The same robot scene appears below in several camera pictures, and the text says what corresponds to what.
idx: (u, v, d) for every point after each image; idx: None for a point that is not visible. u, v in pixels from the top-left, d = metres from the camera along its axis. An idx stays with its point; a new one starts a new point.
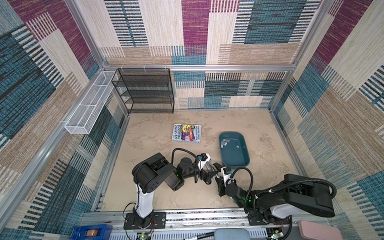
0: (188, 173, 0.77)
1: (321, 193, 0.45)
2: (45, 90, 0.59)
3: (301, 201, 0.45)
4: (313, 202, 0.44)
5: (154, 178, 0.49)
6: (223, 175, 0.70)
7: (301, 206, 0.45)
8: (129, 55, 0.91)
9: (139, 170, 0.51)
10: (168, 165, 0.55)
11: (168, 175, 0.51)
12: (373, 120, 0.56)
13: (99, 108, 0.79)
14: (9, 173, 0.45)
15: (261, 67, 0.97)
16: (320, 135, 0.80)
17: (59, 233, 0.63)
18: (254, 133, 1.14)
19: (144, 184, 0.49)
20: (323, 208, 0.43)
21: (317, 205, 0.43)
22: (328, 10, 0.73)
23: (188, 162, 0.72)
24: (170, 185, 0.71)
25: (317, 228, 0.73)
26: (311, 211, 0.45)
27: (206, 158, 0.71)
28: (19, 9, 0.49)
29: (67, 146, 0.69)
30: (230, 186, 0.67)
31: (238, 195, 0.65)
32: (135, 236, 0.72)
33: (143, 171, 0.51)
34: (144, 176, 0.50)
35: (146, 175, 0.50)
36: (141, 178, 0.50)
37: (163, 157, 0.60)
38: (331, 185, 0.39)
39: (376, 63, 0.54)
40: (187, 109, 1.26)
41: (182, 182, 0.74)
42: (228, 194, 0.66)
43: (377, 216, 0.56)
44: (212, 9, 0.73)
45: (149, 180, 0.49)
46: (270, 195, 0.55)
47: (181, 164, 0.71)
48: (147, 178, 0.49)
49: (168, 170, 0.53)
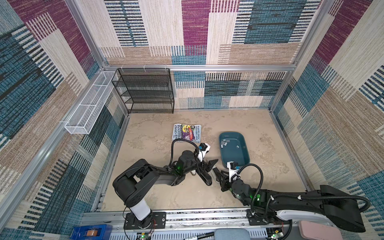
0: (190, 166, 0.73)
1: (353, 210, 0.45)
2: (45, 89, 0.59)
3: (342, 216, 0.43)
4: (351, 218, 0.43)
5: (135, 192, 0.45)
6: (230, 170, 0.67)
7: (338, 219, 0.44)
8: (129, 55, 0.91)
9: (120, 182, 0.47)
10: (150, 175, 0.48)
11: (151, 184, 0.49)
12: (373, 120, 0.56)
13: (99, 108, 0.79)
14: (10, 173, 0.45)
15: (261, 67, 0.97)
16: (320, 135, 0.80)
17: (59, 233, 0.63)
18: (254, 133, 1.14)
19: (125, 197, 0.45)
20: (360, 225, 0.43)
21: (356, 223, 0.43)
22: (328, 10, 0.73)
23: (189, 154, 0.68)
24: (170, 182, 0.65)
25: (318, 228, 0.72)
26: (344, 224, 0.45)
27: (206, 147, 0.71)
28: (19, 9, 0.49)
29: (67, 146, 0.69)
30: (237, 183, 0.63)
31: (246, 192, 0.59)
32: (135, 236, 0.72)
33: (125, 183, 0.47)
34: (125, 189, 0.46)
35: (127, 187, 0.46)
36: (122, 191, 0.46)
37: (147, 164, 0.53)
38: (366, 200, 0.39)
39: (376, 63, 0.54)
40: (187, 109, 1.26)
41: (182, 176, 0.69)
42: (234, 191, 0.61)
43: (377, 215, 0.56)
44: (212, 9, 0.73)
45: (130, 194, 0.45)
46: (296, 201, 0.52)
47: (182, 157, 0.67)
48: (129, 191, 0.45)
49: (150, 179, 0.47)
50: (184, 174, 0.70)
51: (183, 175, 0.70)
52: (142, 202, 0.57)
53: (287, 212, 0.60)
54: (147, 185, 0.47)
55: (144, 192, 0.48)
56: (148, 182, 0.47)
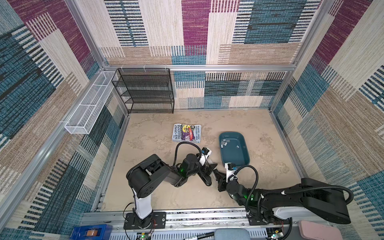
0: (193, 168, 0.77)
1: (337, 201, 0.45)
2: (45, 89, 0.59)
3: (320, 207, 0.43)
4: (332, 208, 0.43)
5: (149, 183, 0.48)
6: (227, 171, 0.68)
7: (318, 211, 0.44)
8: (129, 55, 0.91)
9: (133, 174, 0.50)
10: (163, 169, 0.51)
11: (163, 178, 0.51)
12: (373, 120, 0.56)
13: (99, 108, 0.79)
14: (10, 173, 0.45)
15: (261, 67, 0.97)
16: (320, 135, 0.80)
17: (59, 233, 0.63)
18: (254, 133, 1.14)
19: (137, 188, 0.47)
20: (342, 215, 0.42)
21: (336, 213, 0.43)
22: (328, 10, 0.73)
23: (194, 157, 0.72)
24: (172, 183, 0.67)
25: (318, 229, 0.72)
26: (327, 216, 0.45)
27: (208, 152, 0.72)
28: (19, 9, 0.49)
29: (67, 146, 0.69)
30: (232, 184, 0.65)
31: (240, 192, 0.61)
32: (135, 236, 0.72)
33: (138, 175, 0.49)
34: (138, 181, 0.48)
35: (140, 179, 0.48)
36: (135, 182, 0.48)
37: (159, 158, 0.57)
38: (348, 191, 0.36)
39: (376, 63, 0.54)
40: (187, 109, 1.26)
41: (185, 179, 0.72)
42: (229, 191, 0.63)
43: (377, 216, 0.56)
44: (212, 9, 0.73)
45: (143, 184, 0.47)
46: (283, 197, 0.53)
47: (187, 160, 0.70)
48: (142, 182, 0.48)
49: (163, 173, 0.50)
50: (187, 175, 0.74)
51: (186, 177, 0.73)
52: (147, 199, 0.59)
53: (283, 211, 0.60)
54: (160, 179, 0.51)
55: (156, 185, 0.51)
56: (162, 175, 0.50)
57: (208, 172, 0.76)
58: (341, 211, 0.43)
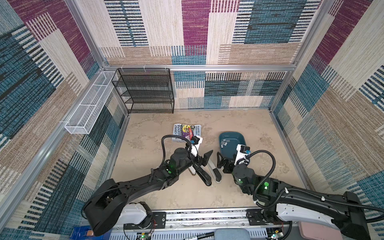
0: (184, 165, 0.65)
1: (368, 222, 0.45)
2: (45, 89, 0.59)
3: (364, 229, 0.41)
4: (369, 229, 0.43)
5: (104, 217, 0.41)
6: (240, 152, 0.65)
7: (356, 228, 0.42)
8: (129, 55, 0.91)
9: (90, 208, 0.43)
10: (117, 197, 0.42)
11: (120, 207, 0.43)
12: (373, 120, 0.56)
13: (99, 108, 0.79)
14: (10, 173, 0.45)
15: (261, 67, 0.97)
16: (320, 135, 0.80)
17: (59, 233, 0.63)
18: (254, 133, 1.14)
19: (94, 223, 0.41)
20: None
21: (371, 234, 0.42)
22: (328, 10, 0.73)
23: (182, 152, 0.60)
24: (158, 186, 0.57)
25: (318, 228, 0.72)
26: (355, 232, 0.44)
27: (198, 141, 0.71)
28: (19, 9, 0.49)
29: (67, 146, 0.69)
30: (241, 167, 0.55)
31: (249, 177, 0.52)
32: (135, 235, 0.72)
33: (94, 209, 0.43)
34: (94, 215, 0.42)
35: (97, 213, 0.42)
36: (92, 217, 0.42)
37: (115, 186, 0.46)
38: None
39: (376, 63, 0.54)
40: (187, 109, 1.26)
41: (175, 177, 0.61)
42: (236, 175, 0.54)
43: (377, 215, 0.56)
44: (212, 9, 0.73)
45: (99, 219, 0.41)
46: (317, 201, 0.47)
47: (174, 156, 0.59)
48: (97, 216, 0.41)
49: (117, 202, 0.41)
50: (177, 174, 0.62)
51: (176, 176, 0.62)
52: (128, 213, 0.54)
53: (290, 213, 0.60)
54: (113, 212, 0.41)
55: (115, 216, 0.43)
56: (113, 207, 0.41)
57: (204, 162, 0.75)
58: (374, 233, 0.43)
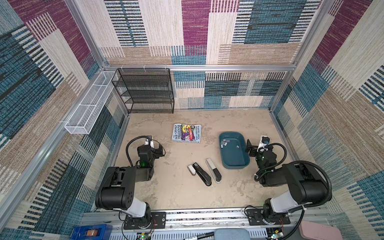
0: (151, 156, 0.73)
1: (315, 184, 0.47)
2: (45, 90, 0.59)
3: (292, 173, 0.50)
4: (299, 180, 0.48)
5: (126, 191, 0.45)
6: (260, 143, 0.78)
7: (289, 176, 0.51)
8: (129, 55, 0.91)
9: (104, 194, 0.45)
10: (128, 171, 0.49)
11: (134, 178, 0.51)
12: (373, 120, 0.56)
13: (99, 108, 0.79)
14: (9, 173, 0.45)
15: (261, 67, 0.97)
16: (320, 135, 0.80)
17: (59, 233, 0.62)
18: (254, 133, 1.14)
19: (118, 202, 0.44)
20: (301, 188, 0.46)
21: (299, 183, 0.47)
22: (328, 10, 0.73)
23: (145, 148, 0.73)
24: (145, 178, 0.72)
25: (317, 227, 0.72)
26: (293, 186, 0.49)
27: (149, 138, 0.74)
28: (19, 9, 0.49)
29: (67, 146, 0.69)
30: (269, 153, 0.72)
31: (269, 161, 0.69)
32: (135, 235, 0.72)
33: (110, 191, 0.45)
34: (115, 195, 0.45)
35: (115, 192, 0.45)
36: (112, 198, 0.44)
37: (117, 167, 0.52)
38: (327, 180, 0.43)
39: (376, 63, 0.54)
40: (187, 109, 1.26)
41: (152, 168, 0.73)
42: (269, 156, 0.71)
43: (377, 216, 0.56)
44: (212, 9, 0.73)
45: (122, 195, 0.45)
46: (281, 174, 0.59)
47: (142, 152, 0.71)
48: (119, 194, 0.45)
49: (131, 172, 0.49)
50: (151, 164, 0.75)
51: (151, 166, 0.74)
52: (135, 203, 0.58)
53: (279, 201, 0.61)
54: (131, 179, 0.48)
55: (133, 188, 0.49)
56: (131, 176, 0.48)
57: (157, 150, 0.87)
58: (303, 186, 0.46)
